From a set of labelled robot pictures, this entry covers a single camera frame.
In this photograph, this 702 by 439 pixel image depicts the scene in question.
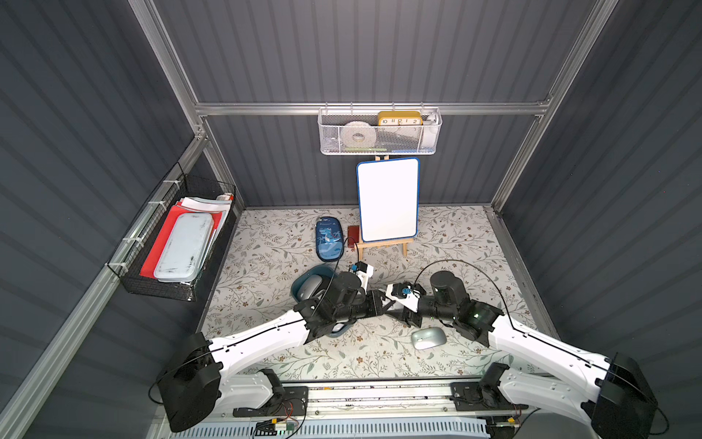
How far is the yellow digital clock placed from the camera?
88 cm

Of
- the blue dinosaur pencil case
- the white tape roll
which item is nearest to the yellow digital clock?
the white tape roll

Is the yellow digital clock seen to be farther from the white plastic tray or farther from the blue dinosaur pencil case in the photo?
the white plastic tray

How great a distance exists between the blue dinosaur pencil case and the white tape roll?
35cm

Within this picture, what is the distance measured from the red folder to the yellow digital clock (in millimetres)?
590

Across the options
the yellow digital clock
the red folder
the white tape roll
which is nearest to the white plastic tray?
the red folder

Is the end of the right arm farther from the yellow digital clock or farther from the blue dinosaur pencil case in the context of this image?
the yellow digital clock

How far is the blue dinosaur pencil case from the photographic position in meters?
1.04

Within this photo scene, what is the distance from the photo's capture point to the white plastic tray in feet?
2.11

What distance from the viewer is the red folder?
67cm

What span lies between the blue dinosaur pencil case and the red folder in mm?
397
